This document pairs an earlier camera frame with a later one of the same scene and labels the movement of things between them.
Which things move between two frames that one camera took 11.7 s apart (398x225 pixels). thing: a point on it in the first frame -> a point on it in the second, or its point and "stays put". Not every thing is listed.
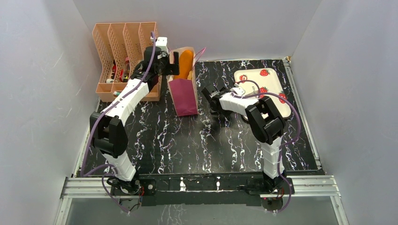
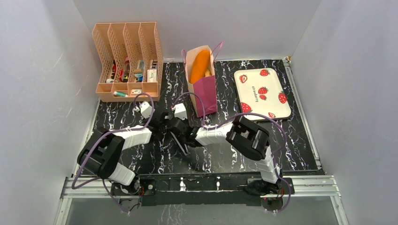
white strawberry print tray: [257, 82] stays put
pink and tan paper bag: [184, 91] -> [202, 93]
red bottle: [127, 60] stays put
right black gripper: [210, 94] -> [180, 132]
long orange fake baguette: [185, 64] -> [199, 65]
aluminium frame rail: [302, 186] stays put
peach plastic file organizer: [119, 47] stays put
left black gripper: [171, 69] -> [167, 123]
